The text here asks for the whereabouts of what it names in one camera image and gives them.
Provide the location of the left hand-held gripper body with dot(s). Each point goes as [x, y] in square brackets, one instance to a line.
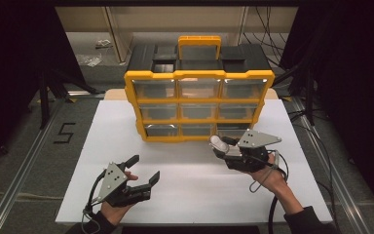
[113, 182]

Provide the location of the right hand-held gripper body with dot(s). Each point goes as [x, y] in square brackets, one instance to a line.
[256, 139]

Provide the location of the clear plastic drawer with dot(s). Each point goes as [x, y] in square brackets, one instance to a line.
[232, 132]

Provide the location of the silver peanut-shaped metal piece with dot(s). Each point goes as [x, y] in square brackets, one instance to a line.
[219, 143]

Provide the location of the yellow black drawer organizer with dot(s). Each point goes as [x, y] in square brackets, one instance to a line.
[199, 74]

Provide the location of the person's left hand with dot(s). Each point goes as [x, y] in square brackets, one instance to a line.
[114, 214]

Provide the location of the person's right hand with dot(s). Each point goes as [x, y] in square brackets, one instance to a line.
[272, 180]

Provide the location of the white table board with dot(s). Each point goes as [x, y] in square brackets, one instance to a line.
[188, 198]

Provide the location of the black metal stand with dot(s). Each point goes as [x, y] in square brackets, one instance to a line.
[44, 97]
[309, 97]

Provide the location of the wooden table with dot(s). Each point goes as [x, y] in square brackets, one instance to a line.
[113, 94]

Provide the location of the grid of clear organizer compartments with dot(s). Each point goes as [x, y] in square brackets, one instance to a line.
[156, 89]

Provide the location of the clear plastic bag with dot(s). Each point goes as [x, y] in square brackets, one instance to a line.
[89, 60]
[103, 43]

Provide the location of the black curtain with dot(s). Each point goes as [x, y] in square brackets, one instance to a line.
[13, 65]
[354, 81]

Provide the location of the white cabinet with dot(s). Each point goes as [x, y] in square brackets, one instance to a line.
[175, 19]

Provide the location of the aluminium floor rail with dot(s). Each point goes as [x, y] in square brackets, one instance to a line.
[331, 175]
[22, 169]

